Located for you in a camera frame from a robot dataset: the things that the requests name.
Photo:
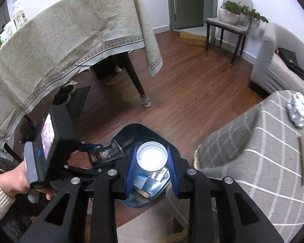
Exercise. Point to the white blue plastic packet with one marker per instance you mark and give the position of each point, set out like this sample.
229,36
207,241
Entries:
141,178

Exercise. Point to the grey checked tablecloth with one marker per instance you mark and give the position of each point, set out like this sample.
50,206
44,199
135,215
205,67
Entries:
255,157

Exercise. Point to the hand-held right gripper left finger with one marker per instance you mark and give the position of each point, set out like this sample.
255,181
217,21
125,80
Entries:
131,177

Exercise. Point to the grey armchair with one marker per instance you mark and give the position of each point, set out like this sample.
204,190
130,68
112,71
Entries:
266,63

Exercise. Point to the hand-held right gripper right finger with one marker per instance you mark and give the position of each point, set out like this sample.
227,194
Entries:
172,177

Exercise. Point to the black foil packet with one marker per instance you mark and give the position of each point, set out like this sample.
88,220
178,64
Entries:
107,154

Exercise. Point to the wooden table leg with sock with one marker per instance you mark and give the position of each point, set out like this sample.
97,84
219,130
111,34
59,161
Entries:
117,67
134,76

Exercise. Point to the black shoe white sole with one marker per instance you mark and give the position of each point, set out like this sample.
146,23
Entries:
62,98
67,89

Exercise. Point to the green plant in white pot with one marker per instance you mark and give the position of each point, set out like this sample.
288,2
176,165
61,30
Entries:
228,15
255,16

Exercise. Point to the white plastic jar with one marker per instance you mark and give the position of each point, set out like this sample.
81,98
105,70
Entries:
19,14

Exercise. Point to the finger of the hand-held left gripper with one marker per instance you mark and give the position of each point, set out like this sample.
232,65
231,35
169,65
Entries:
83,172
87,146

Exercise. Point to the beige patterned tablecloth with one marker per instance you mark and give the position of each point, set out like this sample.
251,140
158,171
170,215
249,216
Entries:
65,30

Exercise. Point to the crumpled foil ball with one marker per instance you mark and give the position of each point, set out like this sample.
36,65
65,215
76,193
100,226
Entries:
297,108

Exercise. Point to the dark teal trash bin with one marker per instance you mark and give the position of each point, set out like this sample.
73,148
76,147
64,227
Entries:
131,136

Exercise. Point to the person's left forearm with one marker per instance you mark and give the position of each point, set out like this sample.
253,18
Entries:
0,197

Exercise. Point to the cream floor rug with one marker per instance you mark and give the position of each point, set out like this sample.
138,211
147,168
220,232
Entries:
147,227

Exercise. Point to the black floor mat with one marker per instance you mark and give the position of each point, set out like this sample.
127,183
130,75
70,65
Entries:
78,103

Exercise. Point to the black box under table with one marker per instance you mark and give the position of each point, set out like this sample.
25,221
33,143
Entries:
101,70

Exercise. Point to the person's left hand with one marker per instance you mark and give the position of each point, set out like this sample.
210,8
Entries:
15,179

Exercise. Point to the dark grey door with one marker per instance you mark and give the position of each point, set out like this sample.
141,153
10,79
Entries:
190,2

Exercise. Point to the black bag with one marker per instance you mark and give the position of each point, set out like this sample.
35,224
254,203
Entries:
291,62

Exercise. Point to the flat cardboard box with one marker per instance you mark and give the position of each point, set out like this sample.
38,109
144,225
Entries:
192,39

